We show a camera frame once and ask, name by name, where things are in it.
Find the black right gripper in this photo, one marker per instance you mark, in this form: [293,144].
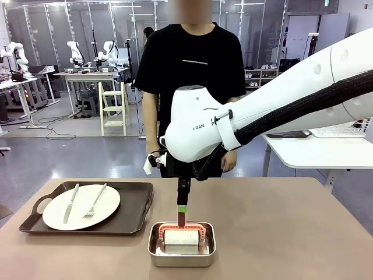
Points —
[185,175]

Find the dark brown serving tray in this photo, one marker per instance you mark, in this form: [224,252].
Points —
[131,210]
[288,134]

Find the white round plate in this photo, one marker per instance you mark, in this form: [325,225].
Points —
[81,204]

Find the white lab robot arm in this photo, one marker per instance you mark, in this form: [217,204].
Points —
[19,55]
[74,51]
[109,52]

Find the person's left forearm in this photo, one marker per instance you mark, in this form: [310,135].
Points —
[233,100]

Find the person's right forearm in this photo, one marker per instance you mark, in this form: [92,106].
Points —
[151,131]

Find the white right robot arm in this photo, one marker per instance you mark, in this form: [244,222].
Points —
[186,122]

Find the person's left hand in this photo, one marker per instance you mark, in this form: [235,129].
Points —
[228,161]

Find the person's right hand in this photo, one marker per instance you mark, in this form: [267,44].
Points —
[153,147]

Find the rectangular metal tin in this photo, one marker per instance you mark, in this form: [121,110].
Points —
[180,261]

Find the silver fork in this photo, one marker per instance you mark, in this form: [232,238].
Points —
[97,198]

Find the silver table knife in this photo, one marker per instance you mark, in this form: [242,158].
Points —
[71,202]

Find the cream wooden step ladder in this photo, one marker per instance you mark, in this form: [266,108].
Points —
[112,108]

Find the grey plastic stool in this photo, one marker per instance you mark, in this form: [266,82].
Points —
[89,106]

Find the wooden shoe rack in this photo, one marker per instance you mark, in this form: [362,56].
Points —
[256,77]

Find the white rounded side table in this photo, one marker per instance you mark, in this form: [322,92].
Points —
[320,151]

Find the person in black t-shirt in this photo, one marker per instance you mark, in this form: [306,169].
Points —
[192,52]

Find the wood-top lab table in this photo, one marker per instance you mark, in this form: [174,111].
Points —
[87,74]

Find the long-haired person behind glass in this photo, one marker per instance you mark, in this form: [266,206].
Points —
[148,33]

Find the black bags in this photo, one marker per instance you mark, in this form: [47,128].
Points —
[288,62]

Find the tan board corner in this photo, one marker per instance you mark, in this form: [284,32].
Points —
[4,214]

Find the white lab desk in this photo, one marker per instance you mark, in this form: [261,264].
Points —
[17,81]

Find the grey door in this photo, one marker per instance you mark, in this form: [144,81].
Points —
[332,29]

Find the right arm white wrist camera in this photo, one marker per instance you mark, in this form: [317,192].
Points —
[148,167]

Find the black camera tripod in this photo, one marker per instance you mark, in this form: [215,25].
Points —
[129,58]

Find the black stand with white camera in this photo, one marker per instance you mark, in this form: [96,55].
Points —
[313,43]

